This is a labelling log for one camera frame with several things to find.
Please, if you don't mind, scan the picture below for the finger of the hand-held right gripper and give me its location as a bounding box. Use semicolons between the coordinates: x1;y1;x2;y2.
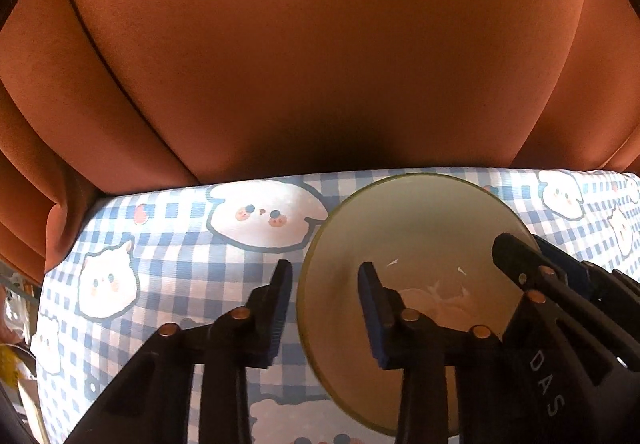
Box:
531;234;617;301
491;232;553;297

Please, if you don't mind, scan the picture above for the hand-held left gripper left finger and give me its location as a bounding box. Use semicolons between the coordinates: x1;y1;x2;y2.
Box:
65;259;294;444

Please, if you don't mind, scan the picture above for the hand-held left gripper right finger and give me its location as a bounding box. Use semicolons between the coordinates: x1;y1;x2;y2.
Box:
357;262;527;444

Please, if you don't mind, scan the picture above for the translucent yellow-green bowl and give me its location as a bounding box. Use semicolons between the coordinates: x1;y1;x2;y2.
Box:
296;173;542;438

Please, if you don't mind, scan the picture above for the blue checkered cartoon tablecloth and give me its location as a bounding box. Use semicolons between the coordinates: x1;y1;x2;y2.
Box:
30;167;640;444

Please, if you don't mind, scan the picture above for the orange curtain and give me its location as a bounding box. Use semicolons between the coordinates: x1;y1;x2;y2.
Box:
0;0;640;286

